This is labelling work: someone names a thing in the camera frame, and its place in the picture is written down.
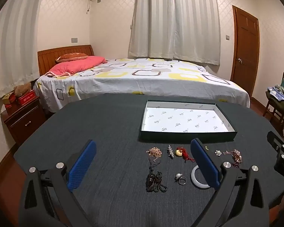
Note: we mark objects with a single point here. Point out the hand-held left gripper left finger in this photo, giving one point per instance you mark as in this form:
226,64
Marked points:
81,167

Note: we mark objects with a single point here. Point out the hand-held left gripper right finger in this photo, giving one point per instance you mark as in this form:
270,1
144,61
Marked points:
204,164

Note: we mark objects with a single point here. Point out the pearl flower brooch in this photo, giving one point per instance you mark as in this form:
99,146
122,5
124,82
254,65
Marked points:
218,152

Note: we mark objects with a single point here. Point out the white jade bangle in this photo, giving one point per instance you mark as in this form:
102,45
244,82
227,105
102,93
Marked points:
196,181

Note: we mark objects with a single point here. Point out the rose gold floral brooch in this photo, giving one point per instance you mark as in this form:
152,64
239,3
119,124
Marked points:
233,153

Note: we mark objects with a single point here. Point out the silver rhinestone brooch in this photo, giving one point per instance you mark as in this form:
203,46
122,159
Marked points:
170,151

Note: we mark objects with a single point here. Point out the green box with white lining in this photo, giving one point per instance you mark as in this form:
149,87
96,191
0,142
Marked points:
187,120

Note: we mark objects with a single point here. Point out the gold filigree brooch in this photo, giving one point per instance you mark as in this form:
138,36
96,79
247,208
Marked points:
155,153

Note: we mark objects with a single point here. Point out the wooden chair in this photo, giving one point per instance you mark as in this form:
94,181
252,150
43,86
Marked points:
273,110

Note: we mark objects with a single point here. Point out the pile of clothes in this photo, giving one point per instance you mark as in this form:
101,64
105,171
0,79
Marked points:
279,94

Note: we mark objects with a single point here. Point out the wooden nightstand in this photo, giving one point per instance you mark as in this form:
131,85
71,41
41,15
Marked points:
23,120

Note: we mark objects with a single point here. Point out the wooden door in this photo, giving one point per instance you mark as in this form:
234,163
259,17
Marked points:
246,49

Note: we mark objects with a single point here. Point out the brown plush toy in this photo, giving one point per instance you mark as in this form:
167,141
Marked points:
22,88

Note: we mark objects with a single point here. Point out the small yellow red box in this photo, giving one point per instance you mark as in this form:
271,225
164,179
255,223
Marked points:
9,98

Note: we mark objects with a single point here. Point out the pink pillow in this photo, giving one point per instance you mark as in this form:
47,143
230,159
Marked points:
78,65

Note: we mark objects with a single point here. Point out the bed with patterned sheet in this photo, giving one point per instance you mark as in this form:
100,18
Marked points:
142,80

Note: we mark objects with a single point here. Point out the orange pillow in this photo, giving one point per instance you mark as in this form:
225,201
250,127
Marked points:
71,56

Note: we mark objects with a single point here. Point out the wooden headboard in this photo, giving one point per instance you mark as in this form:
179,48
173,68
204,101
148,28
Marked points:
49,54

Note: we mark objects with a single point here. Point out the white side curtain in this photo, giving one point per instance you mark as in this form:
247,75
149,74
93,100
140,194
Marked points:
11,52

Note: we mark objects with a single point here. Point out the white window curtain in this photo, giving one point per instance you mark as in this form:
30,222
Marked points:
175,21

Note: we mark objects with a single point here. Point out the grey wall switch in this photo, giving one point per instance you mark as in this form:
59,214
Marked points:
74,40

